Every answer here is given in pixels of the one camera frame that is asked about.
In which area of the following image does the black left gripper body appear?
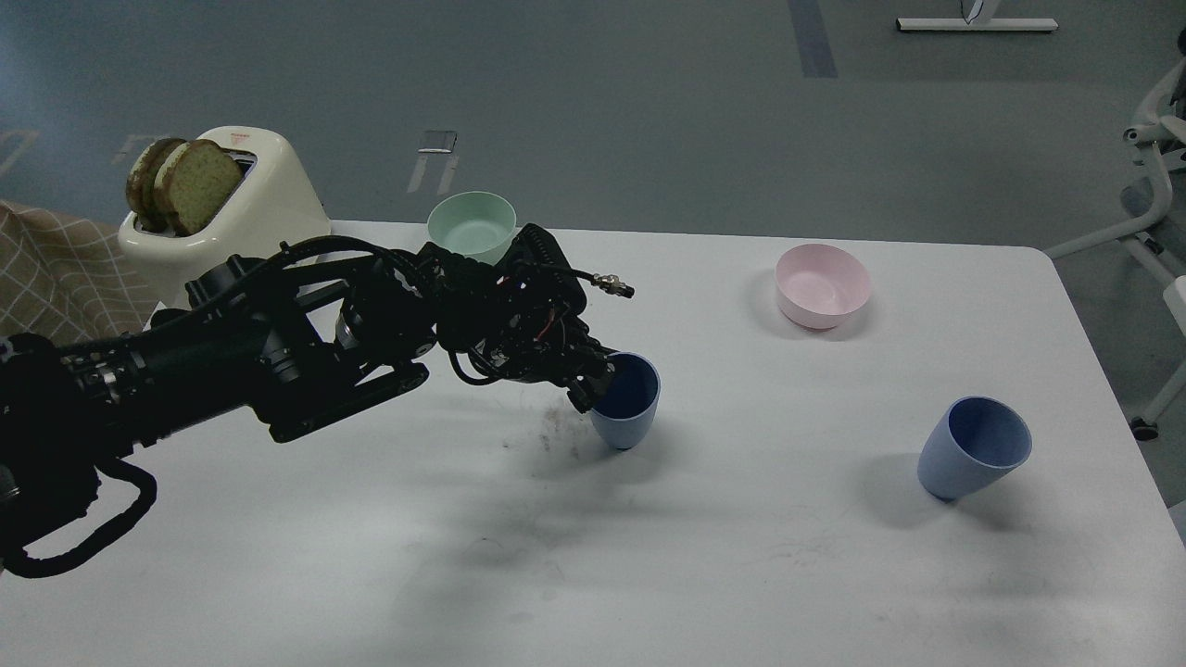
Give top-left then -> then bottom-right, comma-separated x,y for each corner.
417,223 -> 594,385

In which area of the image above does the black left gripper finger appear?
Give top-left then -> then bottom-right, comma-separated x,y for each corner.
554,358 -> 617,414

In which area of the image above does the blue cup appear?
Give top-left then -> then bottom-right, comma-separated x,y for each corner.
916,396 -> 1033,501
589,352 -> 662,451

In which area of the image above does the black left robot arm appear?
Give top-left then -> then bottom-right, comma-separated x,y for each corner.
1,224 -> 635,579

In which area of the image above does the green bowl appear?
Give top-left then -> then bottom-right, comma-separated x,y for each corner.
426,191 -> 518,265

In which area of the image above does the pink bowl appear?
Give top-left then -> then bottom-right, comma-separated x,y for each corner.
774,244 -> 873,331

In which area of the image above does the cream toaster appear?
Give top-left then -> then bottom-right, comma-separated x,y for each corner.
117,126 -> 331,309

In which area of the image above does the front toast slice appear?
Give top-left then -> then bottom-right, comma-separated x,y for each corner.
153,139 -> 243,237

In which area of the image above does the toast slice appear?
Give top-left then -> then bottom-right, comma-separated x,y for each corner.
153,139 -> 243,237
125,138 -> 189,233

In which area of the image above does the rear toast slice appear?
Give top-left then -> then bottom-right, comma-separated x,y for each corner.
125,138 -> 189,233

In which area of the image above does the checkered brown cloth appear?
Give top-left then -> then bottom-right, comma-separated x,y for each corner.
1,201 -> 159,345

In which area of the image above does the white table base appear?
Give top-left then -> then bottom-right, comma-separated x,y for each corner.
895,1 -> 1060,34

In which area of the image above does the white rolling stand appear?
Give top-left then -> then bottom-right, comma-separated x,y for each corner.
1045,28 -> 1186,442

